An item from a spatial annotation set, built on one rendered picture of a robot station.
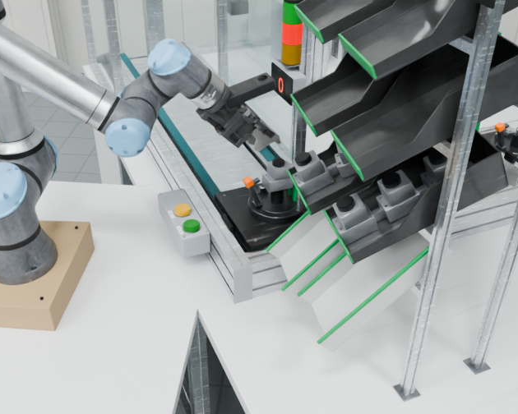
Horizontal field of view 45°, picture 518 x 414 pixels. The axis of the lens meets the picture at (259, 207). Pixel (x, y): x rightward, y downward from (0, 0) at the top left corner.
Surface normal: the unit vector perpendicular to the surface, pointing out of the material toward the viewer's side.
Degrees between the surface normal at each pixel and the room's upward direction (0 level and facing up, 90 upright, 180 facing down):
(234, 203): 0
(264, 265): 90
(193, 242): 90
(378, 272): 45
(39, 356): 0
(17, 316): 90
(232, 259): 0
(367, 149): 25
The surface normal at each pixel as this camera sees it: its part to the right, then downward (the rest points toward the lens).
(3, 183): -0.04, -0.69
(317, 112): -0.40, -0.69
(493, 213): 0.40, 0.52
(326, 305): -0.68, -0.50
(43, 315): -0.08, 0.57
